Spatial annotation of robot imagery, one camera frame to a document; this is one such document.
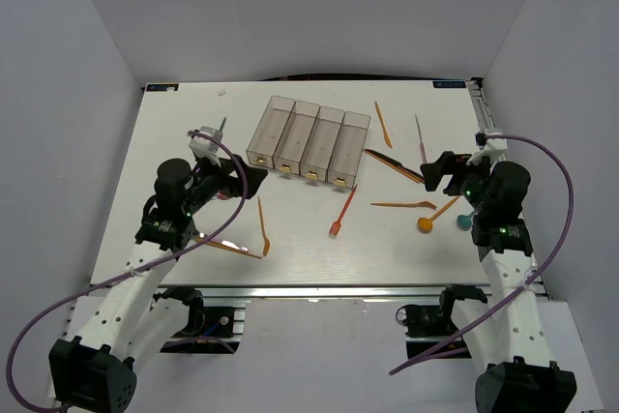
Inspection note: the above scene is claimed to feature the orange plastic knife top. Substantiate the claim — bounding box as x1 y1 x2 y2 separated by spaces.
374 101 393 149

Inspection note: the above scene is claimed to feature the orange pink knife left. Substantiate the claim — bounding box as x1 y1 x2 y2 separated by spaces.
193 236 263 259

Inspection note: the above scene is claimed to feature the clear four-compartment organizer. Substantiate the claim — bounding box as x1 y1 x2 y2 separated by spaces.
246 95 371 189

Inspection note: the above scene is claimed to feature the purple cable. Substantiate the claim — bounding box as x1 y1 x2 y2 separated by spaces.
5 129 250 410
389 134 576 376

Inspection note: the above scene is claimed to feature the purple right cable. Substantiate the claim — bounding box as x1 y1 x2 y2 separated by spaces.
389 134 576 376

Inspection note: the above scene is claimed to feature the aluminium rail right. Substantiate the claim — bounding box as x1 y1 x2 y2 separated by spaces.
466 77 497 131

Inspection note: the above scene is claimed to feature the orange plastic fork right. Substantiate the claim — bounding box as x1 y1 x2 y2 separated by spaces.
370 201 437 211

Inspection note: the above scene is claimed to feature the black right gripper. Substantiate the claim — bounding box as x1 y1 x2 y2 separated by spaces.
420 151 496 215

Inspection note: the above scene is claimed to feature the blue label right corner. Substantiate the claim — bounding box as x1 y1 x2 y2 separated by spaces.
432 80 467 89

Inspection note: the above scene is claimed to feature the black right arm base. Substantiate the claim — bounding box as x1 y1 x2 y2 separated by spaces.
396 284 487 358

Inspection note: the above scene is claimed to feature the teal plastic spoon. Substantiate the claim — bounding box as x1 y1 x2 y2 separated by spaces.
457 211 476 230

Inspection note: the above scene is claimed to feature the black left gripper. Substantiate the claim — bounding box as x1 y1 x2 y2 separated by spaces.
182 151 267 216

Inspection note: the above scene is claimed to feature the red-orange plastic fork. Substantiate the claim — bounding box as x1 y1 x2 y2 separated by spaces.
328 185 358 238

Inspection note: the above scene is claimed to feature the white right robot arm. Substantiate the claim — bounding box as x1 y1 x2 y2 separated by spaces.
421 151 577 412

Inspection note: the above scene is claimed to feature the black label left corner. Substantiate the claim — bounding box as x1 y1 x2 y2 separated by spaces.
145 83 179 92

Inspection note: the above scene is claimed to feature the orange chopstick near right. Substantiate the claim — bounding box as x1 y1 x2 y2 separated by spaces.
364 149 425 184

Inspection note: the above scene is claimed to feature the orange plastic spoon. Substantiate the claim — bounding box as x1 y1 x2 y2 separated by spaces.
417 195 460 234

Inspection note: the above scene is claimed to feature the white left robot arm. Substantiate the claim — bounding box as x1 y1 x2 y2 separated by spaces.
48 156 268 412

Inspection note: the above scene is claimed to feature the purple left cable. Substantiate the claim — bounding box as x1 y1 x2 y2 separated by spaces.
5 129 250 410

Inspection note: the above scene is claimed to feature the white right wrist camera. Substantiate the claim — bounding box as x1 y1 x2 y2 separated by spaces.
466 129 508 165

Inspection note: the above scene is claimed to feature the pink handled metal knife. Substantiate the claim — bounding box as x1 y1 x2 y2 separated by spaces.
415 114 427 163

